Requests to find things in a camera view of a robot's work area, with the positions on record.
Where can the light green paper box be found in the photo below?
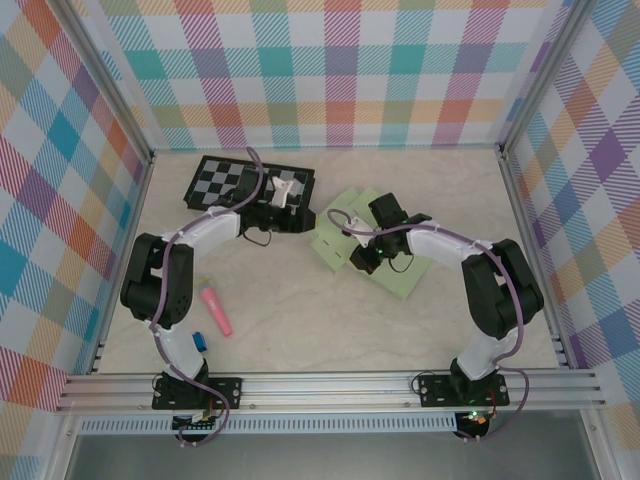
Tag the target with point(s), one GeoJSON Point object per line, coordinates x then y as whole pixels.
{"type": "Point", "coordinates": [400, 282]}

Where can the black and grey chessboard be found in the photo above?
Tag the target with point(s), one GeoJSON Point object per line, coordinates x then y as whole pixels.
{"type": "Point", "coordinates": [210, 182]}

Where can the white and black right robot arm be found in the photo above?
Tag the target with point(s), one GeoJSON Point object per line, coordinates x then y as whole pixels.
{"type": "Point", "coordinates": [490, 300]}

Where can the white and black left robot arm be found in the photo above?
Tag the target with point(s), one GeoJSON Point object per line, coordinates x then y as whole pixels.
{"type": "Point", "coordinates": [182, 295]}

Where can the pink marker pen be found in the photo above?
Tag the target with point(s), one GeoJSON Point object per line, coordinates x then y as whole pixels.
{"type": "Point", "coordinates": [217, 310]}

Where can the small blue clip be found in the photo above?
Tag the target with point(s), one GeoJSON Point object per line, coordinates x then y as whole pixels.
{"type": "Point", "coordinates": [200, 341]}

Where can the small electronics board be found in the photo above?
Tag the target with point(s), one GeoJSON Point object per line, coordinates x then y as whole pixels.
{"type": "Point", "coordinates": [197, 422]}
{"type": "Point", "coordinates": [475, 419]}

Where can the aluminium frame cross rail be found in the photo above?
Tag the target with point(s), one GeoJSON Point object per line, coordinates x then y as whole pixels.
{"type": "Point", "coordinates": [325, 390]}

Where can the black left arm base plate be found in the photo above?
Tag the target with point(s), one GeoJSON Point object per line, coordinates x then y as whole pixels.
{"type": "Point", "coordinates": [230, 390]}

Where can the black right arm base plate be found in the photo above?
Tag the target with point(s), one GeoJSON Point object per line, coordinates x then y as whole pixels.
{"type": "Point", "coordinates": [435, 390]}

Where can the aluminium frame post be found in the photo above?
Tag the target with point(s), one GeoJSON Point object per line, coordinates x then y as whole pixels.
{"type": "Point", "coordinates": [544, 75]}
{"type": "Point", "coordinates": [115, 85]}

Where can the aluminium frame side rail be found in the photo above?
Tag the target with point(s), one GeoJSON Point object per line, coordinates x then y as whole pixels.
{"type": "Point", "coordinates": [559, 345]}
{"type": "Point", "coordinates": [101, 355]}

